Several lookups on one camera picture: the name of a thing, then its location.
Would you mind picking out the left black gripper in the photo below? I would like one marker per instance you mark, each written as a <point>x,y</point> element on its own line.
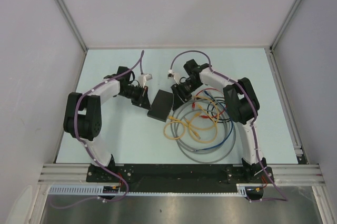
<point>142,99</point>

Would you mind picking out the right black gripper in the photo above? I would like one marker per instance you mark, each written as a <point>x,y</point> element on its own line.
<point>179,93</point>

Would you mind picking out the black network switch box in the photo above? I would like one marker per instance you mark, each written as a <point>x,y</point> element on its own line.
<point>161,106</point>

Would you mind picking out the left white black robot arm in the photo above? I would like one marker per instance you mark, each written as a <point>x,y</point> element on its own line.
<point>83,114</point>

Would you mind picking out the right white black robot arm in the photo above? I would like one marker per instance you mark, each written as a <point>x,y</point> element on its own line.
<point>242,108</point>

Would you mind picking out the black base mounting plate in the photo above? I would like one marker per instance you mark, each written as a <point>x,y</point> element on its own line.
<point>182,176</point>

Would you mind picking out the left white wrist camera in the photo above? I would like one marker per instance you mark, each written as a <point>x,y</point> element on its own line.
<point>143,79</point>

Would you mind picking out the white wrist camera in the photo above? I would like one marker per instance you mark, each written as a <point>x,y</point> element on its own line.
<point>143,79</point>
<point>173,75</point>

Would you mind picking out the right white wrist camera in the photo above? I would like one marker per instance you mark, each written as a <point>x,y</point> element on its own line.
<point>173,75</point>

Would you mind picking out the grey slotted cable duct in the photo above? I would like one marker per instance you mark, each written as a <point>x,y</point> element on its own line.
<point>230,190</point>

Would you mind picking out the aluminium front frame rail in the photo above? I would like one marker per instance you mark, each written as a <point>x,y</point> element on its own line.
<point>280,174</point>

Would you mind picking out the right aluminium side rail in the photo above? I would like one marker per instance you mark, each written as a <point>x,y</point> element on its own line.
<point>292,126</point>

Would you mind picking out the left aluminium corner post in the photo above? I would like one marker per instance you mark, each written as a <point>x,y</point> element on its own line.
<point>71,24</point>

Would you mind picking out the aluminium corner post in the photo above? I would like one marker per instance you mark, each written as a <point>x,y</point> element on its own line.
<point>290,15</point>
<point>71,24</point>

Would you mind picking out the right aluminium corner post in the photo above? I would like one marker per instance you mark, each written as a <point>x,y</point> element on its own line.
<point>290,15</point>

